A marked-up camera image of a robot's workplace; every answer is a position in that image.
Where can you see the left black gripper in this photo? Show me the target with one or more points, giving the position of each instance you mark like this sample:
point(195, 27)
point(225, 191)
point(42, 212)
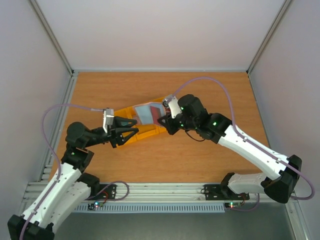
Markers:
point(115, 134)

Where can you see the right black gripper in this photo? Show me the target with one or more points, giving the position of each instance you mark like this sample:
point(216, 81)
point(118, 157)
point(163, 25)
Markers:
point(170, 123)

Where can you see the pink leather card holder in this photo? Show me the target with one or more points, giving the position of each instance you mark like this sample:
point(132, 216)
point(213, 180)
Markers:
point(143, 114)

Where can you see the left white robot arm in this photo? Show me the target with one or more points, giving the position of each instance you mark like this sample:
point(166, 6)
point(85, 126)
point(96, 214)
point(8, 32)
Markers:
point(70, 185)

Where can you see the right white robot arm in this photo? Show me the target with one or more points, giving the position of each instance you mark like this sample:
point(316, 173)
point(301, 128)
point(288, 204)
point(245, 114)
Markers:
point(279, 174)

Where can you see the teal VIP card stack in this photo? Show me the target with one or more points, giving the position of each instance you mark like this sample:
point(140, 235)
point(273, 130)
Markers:
point(124, 123)

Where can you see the yellow three-compartment bin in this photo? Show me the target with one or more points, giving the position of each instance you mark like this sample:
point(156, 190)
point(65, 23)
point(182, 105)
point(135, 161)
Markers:
point(145, 131)

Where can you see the left small circuit board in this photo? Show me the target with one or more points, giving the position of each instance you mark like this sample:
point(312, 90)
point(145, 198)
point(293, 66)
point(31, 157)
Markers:
point(95, 205)

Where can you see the small circuit board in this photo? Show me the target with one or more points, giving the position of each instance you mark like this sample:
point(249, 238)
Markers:
point(232, 205)
point(95, 205)

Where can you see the right small circuit board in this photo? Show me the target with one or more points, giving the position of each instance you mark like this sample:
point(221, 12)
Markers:
point(232, 205)

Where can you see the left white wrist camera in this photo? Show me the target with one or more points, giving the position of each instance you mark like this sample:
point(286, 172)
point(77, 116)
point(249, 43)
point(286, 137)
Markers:
point(108, 118)

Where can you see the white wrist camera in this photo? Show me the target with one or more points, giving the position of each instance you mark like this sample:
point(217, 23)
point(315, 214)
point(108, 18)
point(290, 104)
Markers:
point(108, 118)
point(171, 102)

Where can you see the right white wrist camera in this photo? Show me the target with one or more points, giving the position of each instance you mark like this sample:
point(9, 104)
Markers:
point(171, 102)

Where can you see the aluminium front rail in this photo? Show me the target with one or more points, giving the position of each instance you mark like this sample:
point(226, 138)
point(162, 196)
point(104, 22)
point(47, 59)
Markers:
point(149, 193)

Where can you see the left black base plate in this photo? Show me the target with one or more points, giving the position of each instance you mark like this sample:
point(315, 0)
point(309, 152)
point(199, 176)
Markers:
point(104, 192)

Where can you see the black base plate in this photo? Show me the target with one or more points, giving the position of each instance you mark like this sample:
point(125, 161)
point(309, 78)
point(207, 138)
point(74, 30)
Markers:
point(104, 192)
point(216, 192)

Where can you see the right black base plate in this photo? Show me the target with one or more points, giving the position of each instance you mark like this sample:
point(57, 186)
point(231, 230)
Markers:
point(216, 192)

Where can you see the grey slotted cable duct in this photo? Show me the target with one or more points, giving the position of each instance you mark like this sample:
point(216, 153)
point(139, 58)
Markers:
point(145, 208)

